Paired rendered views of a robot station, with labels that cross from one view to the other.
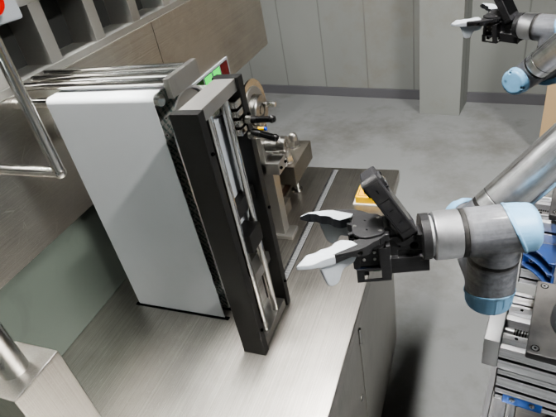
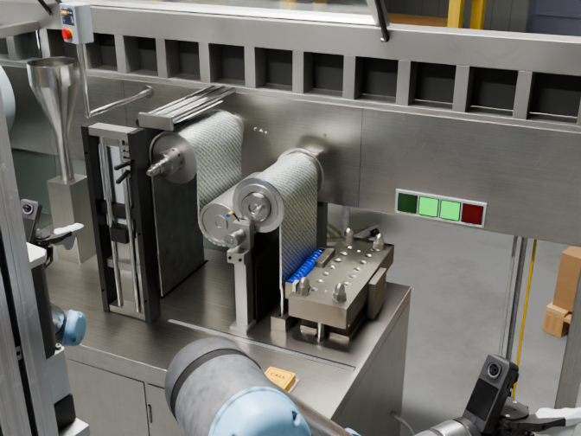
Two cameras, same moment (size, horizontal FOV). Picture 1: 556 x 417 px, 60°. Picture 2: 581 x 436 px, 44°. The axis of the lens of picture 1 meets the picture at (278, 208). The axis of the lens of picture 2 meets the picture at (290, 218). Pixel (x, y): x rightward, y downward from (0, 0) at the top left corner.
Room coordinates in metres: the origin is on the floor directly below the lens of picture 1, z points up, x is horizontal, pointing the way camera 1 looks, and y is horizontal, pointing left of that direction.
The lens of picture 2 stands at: (1.12, -1.65, 1.96)
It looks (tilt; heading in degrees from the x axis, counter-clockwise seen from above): 24 degrees down; 88
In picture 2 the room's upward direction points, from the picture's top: straight up
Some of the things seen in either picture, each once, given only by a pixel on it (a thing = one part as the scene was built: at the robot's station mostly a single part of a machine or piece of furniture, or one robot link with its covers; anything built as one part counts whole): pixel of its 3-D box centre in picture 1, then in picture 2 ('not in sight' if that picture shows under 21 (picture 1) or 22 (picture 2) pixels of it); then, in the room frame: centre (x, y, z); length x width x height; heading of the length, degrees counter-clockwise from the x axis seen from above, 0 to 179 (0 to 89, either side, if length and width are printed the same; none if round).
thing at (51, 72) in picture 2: not in sight; (53, 72); (0.50, 0.43, 1.50); 0.14 x 0.14 x 0.06
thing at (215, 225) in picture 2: not in sight; (241, 207); (1.04, 0.18, 1.17); 0.26 x 0.12 x 0.12; 63
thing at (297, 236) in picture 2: not in sight; (298, 240); (1.20, 0.09, 1.11); 0.23 x 0.01 x 0.18; 63
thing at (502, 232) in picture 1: (496, 231); not in sight; (0.53, -0.31, 1.21); 0.11 x 0.08 x 0.09; 80
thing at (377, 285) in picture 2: not in sight; (377, 293); (1.42, 0.05, 0.96); 0.10 x 0.03 x 0.11; 63
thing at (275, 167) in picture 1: (276, 187); (241, 277); (1.05, -0.01, 1.05); 0.06 x 0.05 x 0.31; 63
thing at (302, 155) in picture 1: (242, 160); (344, 278); (1.33, 0.08, 1.00); 0.40 x 0.16 x 0.06; 63
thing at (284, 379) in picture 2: (370, 194); (277, 381); (1.13, -0.27, 0.91); 0.07 x 0.07 x 0.02; 63
